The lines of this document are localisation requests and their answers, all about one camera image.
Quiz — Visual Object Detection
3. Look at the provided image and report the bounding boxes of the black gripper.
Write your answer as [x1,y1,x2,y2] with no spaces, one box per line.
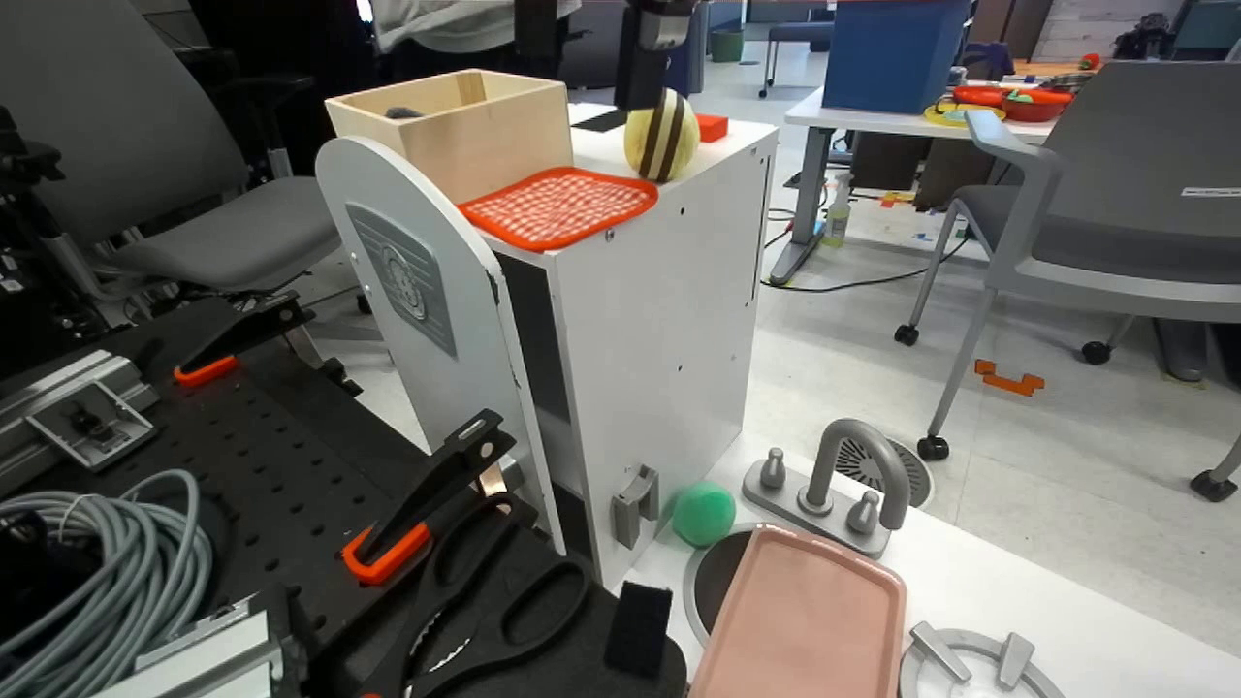
[611,0,708,115]

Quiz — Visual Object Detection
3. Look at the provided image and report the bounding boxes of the beige wooden box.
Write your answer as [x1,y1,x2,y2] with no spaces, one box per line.
[321,66,576,207]

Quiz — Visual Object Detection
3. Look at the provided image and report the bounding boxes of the pink plastic tray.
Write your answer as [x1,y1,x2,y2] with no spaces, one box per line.
[686,518,911,698]

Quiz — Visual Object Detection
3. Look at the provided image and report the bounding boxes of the black flat card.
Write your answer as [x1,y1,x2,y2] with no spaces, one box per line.
[568,101,628,137]

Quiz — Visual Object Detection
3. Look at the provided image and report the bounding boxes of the orange checkered pot holder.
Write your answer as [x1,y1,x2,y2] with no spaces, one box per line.
[458,164,661,256]

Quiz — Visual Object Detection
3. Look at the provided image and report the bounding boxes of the white office table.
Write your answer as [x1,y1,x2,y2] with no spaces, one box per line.
[763,84,1054,291]

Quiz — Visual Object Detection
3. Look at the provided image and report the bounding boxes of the clear spray bottle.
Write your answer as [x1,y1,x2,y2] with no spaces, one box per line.
[823,166,857,250]

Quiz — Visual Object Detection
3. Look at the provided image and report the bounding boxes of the blue storage bin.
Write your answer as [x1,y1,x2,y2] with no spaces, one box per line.
[819,0,974,115]

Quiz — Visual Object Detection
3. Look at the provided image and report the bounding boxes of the white toy kitchen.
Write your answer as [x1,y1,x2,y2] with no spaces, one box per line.
[315,112,1241,698]

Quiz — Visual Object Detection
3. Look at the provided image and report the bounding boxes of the orange items pile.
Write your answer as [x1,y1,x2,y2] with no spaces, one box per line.
[951,72,1078,129]

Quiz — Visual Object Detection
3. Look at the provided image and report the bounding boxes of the grey toy door latch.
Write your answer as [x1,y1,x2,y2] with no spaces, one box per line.
[608,462,661,552]

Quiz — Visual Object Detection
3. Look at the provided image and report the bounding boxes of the green ball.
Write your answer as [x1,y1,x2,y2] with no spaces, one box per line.
[668,481,739,552]

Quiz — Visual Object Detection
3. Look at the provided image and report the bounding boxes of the grey toy faucet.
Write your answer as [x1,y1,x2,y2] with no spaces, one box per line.
[739,413,935,563]

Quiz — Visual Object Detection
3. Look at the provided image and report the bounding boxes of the black clamp orange grip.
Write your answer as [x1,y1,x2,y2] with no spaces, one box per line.
[338,406,522,589]
[166,291,319,397]

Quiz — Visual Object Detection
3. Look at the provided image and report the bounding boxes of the grey plastic office chair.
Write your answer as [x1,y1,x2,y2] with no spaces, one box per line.
[893,53,1241,506]

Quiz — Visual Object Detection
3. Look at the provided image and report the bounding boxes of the round black sink drain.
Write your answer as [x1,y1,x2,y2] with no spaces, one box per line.
[677,523,760,646]

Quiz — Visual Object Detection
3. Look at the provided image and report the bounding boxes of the black perforated board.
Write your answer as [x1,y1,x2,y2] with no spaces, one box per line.
[71,291,545,698]

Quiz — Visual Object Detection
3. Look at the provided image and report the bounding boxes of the grey fabric office chair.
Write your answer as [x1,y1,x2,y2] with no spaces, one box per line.
[0,0,348,301]

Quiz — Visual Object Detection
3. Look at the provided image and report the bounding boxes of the small black block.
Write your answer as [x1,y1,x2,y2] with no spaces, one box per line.
[599,578,677,684]

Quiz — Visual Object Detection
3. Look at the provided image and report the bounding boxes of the grey toy stove burner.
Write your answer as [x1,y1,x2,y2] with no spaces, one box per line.
[897,621,1067,698]

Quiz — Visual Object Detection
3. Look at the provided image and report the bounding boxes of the black floor cable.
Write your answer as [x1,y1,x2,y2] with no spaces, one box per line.
[760,231,978,298]

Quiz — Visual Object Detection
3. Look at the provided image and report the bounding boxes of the orange bracket piece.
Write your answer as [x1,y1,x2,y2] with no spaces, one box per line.
[970,358,1052,403]

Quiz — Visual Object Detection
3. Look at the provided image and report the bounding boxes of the large black loop handles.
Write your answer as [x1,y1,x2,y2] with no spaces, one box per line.
[307,492,599,698]

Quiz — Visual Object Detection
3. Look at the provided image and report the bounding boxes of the aluminium rail with plate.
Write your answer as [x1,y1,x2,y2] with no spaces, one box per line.
[0,345,162,496]

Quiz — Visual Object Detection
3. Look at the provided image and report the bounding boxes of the grey cable bundle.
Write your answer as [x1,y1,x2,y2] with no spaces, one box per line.
[0,466,217,698]

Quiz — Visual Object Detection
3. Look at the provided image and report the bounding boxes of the silver metal bracket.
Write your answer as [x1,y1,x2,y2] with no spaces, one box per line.
[91,589,311,698]

